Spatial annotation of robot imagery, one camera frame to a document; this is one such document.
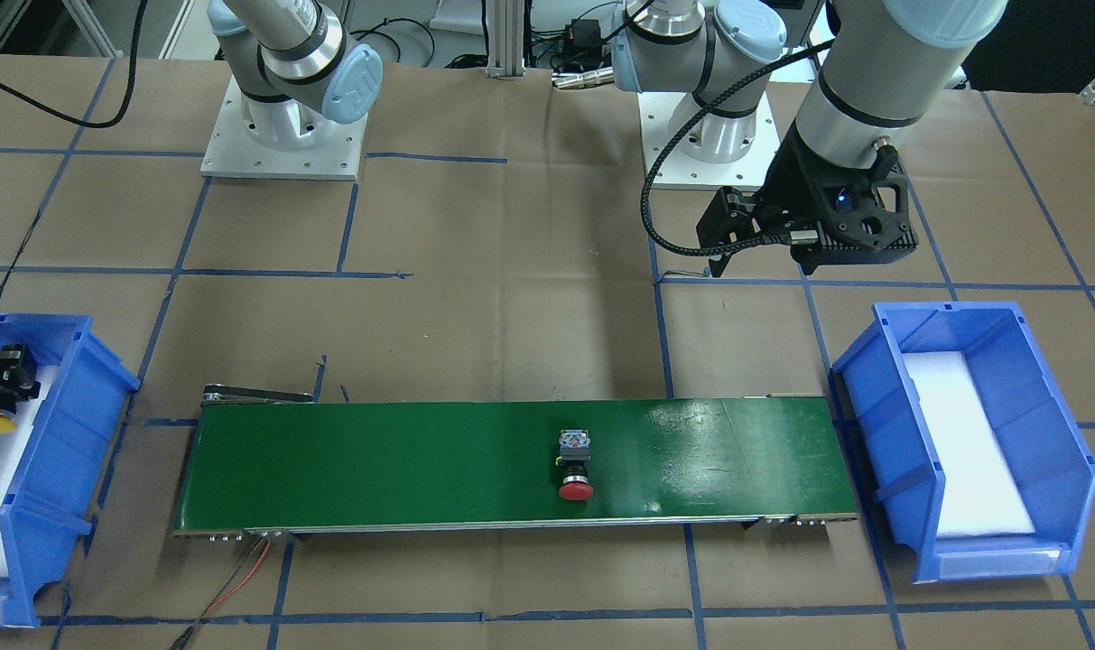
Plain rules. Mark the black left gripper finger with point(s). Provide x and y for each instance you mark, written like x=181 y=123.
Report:
x=811 y=249
x=728 y=219

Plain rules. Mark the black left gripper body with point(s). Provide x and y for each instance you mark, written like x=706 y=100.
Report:
x=797 y=183

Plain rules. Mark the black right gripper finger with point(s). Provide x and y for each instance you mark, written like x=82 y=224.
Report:
x=18 y=373

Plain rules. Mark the red push button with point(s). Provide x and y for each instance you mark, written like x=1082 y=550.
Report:
x=573 y=460

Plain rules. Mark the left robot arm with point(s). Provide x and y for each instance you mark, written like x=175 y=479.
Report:
x=883 y=69

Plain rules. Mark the blue bin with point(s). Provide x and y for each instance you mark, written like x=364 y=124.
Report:
x=45 y=512
x=1051 y=464

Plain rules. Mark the green conveyor belt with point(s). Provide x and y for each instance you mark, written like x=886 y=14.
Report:
x=454 y=466

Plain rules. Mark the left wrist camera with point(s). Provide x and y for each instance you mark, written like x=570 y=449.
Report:
x=866 y=224

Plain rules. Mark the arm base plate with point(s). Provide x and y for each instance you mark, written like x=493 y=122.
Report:
x=254 y=140
x=718 y=151

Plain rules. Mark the aluminium frame post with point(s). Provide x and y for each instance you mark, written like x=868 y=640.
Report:
x=506 y=31

